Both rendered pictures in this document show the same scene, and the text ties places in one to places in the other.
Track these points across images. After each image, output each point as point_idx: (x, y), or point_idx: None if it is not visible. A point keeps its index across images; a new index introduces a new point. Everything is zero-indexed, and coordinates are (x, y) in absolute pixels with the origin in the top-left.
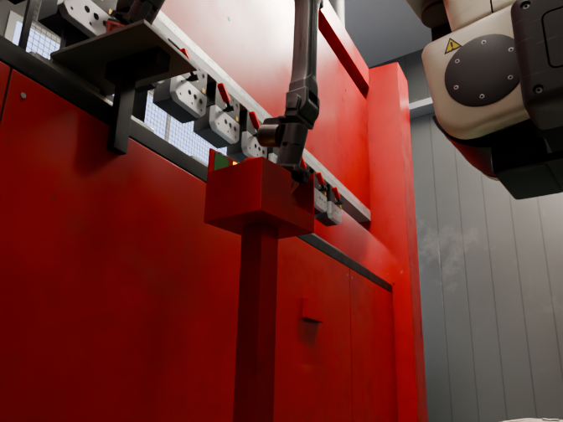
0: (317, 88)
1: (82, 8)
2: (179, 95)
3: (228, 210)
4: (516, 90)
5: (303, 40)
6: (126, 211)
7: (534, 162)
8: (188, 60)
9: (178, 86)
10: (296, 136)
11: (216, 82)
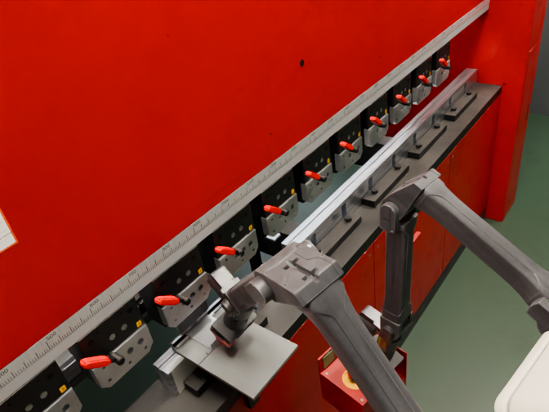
0: (410, 308)
1: (181, 307)
2: (273, 233)
3: (340, 409)
4: None
5: (396, 278)
6: (269, 408)
7: None
8: (290, 355)
9: (270, 229)
10: (390, 348)
11: (302, 161)
